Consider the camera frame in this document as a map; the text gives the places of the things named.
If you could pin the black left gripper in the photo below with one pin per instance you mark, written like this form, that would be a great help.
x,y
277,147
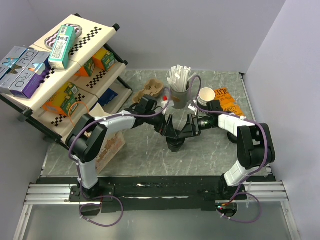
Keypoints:
x,y
166,128

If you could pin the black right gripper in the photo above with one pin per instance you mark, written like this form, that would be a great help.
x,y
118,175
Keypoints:
x,y
191,125

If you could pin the black plastic cup lid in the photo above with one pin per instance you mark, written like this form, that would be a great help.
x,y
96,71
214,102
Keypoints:
x,y
172,142

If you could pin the black paper coffee cup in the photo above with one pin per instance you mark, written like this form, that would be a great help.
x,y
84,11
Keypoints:
x,y
173,149

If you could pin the brown paper takeout bag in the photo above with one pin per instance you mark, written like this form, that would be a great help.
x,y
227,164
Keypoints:
x,y
112,144

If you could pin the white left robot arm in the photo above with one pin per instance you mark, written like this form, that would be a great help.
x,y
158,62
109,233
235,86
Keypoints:
x,y
90,133

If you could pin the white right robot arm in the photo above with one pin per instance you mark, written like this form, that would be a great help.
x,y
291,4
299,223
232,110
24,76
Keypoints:
x,y
254,143

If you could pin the grey straw holder cup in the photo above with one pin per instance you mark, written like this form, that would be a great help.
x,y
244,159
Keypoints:
x,y
180,99

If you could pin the stack of paper cups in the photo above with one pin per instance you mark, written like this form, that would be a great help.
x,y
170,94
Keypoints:
x,y
205,95

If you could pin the brown cardboard cup carrier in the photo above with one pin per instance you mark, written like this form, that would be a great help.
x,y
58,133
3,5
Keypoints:
x,y
153,87

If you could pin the orange potato chips bag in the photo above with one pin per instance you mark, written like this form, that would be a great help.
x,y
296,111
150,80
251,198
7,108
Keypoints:
x,y
227,102

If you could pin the white wrapped straws bundle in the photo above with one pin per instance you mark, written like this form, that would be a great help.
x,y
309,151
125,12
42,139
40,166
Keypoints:
x,y
178,77

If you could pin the blue snack bag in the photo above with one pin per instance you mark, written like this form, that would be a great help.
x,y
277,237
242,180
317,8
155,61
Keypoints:
x,y
107,97

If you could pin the orange green box upper right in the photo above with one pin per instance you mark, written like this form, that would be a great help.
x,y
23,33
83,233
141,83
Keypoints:
x,y
104,59

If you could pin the orange green box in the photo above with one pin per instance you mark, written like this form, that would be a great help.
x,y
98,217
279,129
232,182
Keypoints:
x,y
87,69
63,102
104,59

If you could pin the cream tiered display shelf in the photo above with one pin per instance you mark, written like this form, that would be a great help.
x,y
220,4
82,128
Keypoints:
x,y
57,127

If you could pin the orange green box upper left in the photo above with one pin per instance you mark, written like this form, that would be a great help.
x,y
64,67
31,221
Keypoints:
x,y
87,69

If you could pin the orange green box lower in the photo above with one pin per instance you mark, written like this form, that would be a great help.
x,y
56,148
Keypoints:
x,y
63,102

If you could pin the teal product box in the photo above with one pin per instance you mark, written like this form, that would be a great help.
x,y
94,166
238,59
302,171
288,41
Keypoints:
x,y
59,57

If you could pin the purple wavy pouch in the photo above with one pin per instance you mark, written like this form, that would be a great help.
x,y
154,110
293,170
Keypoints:
x,y
50,41

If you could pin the purple R+O box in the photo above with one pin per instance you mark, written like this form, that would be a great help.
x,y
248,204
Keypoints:
x,y
32,76

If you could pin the silver R+O box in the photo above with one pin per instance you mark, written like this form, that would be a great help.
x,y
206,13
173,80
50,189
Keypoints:
x,y
7,63

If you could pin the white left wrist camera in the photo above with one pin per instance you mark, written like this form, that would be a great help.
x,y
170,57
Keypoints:
x,y
165,104

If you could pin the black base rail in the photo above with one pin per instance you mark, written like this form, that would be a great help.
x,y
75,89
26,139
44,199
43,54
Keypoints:
x,y
152,193

